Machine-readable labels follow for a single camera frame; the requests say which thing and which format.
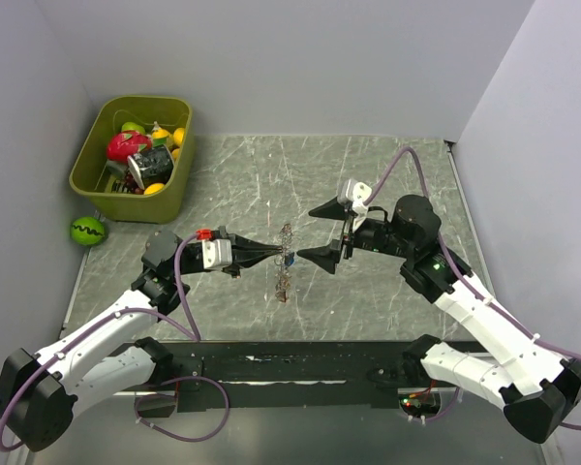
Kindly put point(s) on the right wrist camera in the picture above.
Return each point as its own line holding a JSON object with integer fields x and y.
{"x": 355, "y": 194}

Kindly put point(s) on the green watermelon ball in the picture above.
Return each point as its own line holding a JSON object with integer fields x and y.
{"x": 87, "y": 231}

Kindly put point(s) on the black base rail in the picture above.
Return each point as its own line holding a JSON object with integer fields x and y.
{"x": 268, "y": 374}

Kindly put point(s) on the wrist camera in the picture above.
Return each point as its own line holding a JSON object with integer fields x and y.
{"x": 216, "y": 248}
{"x": 355, "y": 194}

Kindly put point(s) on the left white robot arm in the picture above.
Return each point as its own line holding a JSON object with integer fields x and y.
{"x": 41, "y": 393}

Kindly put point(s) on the blue tag key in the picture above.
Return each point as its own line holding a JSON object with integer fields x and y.
{"x": 288, "y": 260}

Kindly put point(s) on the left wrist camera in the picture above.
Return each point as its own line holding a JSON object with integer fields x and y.
{"x": 216, "y": 248}

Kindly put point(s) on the yellow lemon toy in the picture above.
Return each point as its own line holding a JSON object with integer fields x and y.
{"x": 178, "y": 136}

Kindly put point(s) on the olive green plastic bin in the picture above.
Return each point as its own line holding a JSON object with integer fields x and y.
{"x": 109, "y": 185}

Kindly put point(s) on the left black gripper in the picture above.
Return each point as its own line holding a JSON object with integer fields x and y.
{"x": 246, "y": 258}

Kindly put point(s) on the black cup in bin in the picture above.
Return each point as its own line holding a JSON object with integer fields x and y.
{"x": 151, "y": 165}

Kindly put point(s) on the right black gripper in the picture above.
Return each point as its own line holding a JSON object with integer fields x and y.
{"x": 324, "y": 257}

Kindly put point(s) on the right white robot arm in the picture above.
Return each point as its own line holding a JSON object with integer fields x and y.
{"x": 535, "y": 387}

